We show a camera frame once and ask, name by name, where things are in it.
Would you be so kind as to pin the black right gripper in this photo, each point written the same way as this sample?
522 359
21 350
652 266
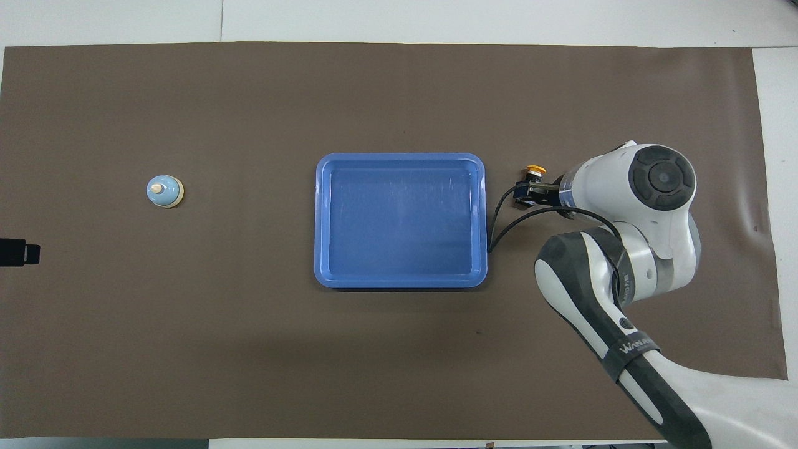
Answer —
547 196

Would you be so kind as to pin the yellow push button switch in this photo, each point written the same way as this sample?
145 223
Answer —
536 169

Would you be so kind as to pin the light blue desk bell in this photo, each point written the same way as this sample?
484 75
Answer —
163 193

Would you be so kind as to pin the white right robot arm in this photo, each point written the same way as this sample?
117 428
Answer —
661 181

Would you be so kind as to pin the blue plastic tray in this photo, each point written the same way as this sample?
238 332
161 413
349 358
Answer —
399 224

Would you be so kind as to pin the brown table mat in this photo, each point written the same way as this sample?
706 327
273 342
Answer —
249 343

